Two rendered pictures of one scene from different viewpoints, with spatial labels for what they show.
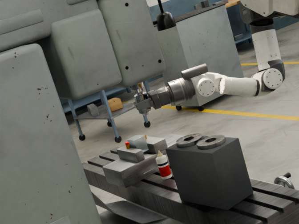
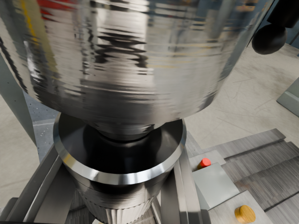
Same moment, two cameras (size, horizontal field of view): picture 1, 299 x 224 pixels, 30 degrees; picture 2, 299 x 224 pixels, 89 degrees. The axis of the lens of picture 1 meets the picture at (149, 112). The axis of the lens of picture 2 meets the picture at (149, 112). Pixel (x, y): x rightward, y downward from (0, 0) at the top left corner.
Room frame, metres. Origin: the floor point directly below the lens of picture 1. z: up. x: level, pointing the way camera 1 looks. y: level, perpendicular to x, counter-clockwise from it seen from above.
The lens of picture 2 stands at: (2.01, -0.02, 1.30)
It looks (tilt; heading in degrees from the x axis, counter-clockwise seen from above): 44 degrees down; 88
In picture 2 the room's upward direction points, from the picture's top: 12 degrees clockwise
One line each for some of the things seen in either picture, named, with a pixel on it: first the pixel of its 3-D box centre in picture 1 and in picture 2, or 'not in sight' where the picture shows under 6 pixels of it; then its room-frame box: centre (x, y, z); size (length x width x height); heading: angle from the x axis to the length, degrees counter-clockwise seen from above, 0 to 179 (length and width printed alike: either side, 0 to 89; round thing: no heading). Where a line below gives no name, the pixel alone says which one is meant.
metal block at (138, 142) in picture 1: (137, 144); (207, 189); (2.13, 0.08, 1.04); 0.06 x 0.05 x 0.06; 30
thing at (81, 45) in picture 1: (74, 54); not in sight; (1.91, 0.19, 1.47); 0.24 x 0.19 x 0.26; 27
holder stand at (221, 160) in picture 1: (208, 168); not in sight; (1.67, -0.12, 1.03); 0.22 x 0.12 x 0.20; 35
